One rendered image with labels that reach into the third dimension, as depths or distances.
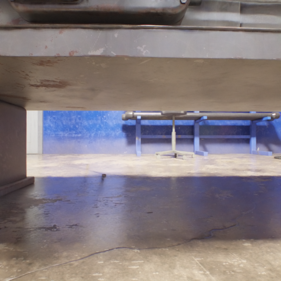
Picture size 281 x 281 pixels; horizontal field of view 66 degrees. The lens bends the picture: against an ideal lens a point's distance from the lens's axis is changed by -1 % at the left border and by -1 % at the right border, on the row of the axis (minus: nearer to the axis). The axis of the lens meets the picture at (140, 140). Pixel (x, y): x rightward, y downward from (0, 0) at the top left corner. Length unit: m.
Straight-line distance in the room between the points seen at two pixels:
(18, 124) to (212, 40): 0.96
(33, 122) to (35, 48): 3.68
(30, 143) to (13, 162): 3.03
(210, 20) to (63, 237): 0.70
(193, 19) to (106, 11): 0.29
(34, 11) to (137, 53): 0.24
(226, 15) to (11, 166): 1.03
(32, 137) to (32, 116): 0.36
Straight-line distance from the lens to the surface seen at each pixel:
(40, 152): 4.13
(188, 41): 0.52
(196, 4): 0.68
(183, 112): 2.86
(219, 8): 0.78
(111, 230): 0.60
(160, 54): 0.50
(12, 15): 0.81
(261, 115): 3.94
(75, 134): 3.99
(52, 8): 0.57
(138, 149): 3.73
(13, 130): 1.18
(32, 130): 4.19
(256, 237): 0.62
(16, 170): 1.21
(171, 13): 0.55
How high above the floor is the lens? 0.23
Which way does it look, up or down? level
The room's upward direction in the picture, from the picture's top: straight up
